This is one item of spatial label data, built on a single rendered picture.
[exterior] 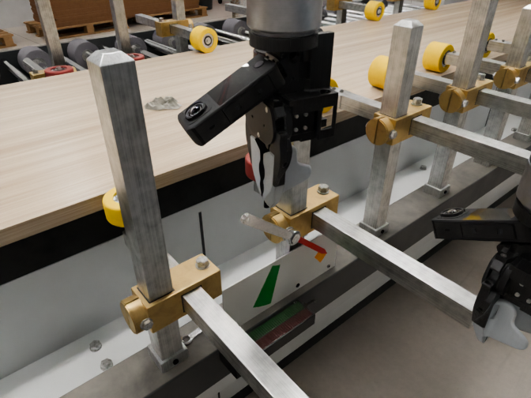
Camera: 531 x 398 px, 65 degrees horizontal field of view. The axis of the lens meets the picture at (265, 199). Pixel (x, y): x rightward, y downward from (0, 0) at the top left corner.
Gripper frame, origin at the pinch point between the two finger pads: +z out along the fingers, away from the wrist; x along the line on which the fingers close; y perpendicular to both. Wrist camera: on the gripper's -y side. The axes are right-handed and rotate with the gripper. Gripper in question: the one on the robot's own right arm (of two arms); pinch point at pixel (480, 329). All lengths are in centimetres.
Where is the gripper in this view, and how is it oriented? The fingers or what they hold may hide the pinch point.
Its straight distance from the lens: 62.2
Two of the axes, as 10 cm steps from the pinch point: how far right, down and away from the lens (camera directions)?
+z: 0.0, 8.4, 5.4
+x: 7.7, -3.5, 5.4
